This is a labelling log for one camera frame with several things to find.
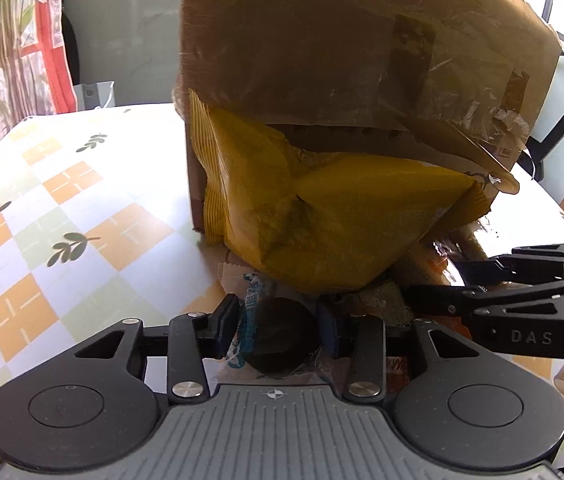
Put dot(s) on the orange red snack packet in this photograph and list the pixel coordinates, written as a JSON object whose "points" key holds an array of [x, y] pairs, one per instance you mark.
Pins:
{"points": [[399, 366]]}

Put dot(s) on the dark round snack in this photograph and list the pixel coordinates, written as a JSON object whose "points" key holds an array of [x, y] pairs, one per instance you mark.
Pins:
{"points": [[279, 335]]}

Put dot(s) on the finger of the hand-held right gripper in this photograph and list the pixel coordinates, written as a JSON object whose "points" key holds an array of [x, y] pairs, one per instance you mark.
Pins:
{"points": [[537, 262], [462, 302]]}

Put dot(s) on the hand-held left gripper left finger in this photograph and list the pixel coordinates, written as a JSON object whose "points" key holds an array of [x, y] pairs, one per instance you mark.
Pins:
{"points": [[226, 330]]}

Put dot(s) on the checked floral tablecloth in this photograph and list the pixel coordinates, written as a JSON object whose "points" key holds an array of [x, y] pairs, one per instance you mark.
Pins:
{"points": [[61, 210]]}

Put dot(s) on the printed room scene curtain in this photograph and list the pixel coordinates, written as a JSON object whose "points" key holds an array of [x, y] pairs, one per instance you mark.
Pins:
{"points": [[11, 35]]}

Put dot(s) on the yellow snack packet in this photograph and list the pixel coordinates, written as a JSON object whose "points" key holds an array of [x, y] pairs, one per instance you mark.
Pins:
{"points": [[337, 210]]}

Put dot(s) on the plastic-lined cardboard box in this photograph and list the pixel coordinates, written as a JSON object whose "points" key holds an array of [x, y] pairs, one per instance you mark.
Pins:
{"points": [[337, 35]]}

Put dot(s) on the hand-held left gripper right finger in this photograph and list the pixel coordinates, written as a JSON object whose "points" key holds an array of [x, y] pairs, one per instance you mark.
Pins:
{"points": [[329, 332]]}

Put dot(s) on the white plastic unit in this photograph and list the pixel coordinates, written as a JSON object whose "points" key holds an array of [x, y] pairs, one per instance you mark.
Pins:
{"points": [[94, 96]]}

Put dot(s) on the olive green snack packet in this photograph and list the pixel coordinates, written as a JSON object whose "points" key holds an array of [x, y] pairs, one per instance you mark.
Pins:
{"points": [[382, 300]]}

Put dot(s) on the glossy clear snack packet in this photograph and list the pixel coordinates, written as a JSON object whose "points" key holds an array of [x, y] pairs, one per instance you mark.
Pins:
{"points": [[442, 260]]}

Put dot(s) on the black exercise bike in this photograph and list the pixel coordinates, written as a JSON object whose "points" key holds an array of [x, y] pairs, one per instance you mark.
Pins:
{"points": [[557, 130]]}

